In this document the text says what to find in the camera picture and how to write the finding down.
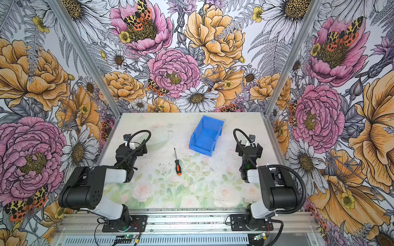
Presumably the orange black handled screwdriver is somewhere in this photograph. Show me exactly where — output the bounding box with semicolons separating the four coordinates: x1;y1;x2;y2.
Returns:
174;148;182;176

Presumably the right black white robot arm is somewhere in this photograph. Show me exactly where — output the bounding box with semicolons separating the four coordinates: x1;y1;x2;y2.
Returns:
236;142;306;230

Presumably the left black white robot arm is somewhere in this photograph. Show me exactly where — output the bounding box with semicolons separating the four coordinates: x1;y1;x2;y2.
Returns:
58;143;147;231

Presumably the blue plastic storage bin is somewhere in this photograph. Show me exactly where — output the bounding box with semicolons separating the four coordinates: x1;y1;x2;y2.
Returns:
189;116;224;157

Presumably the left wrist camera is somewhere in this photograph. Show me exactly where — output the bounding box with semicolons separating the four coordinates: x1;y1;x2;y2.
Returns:
123;134;132;142

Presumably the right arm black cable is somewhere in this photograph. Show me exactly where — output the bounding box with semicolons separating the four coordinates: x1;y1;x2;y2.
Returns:
233;128;307;215

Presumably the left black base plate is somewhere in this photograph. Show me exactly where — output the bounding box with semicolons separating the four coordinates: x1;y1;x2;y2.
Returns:
102;215;148;233

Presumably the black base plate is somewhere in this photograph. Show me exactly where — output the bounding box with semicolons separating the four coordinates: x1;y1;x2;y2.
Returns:
229;214;274;232
102;215;148;233

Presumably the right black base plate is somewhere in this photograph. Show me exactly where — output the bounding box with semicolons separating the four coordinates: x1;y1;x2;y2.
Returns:
229;214;274;232

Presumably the aluminium front rail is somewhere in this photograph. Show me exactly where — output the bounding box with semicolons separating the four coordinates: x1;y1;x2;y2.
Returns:
56;208;318;236

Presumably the white vented cable duct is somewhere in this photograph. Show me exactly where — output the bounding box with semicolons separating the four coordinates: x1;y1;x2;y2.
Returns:
59;234;249;246

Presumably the right aluminium corner post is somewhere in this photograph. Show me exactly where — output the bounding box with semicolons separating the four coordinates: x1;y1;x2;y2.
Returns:
264;0;324;117

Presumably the aluminium corner post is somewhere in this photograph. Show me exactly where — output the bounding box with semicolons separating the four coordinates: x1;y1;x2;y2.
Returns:
264;0;324;117
47;0;123;119

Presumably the left aluminium corner post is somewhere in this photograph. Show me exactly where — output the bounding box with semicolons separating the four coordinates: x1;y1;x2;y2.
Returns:
47;0;123;119

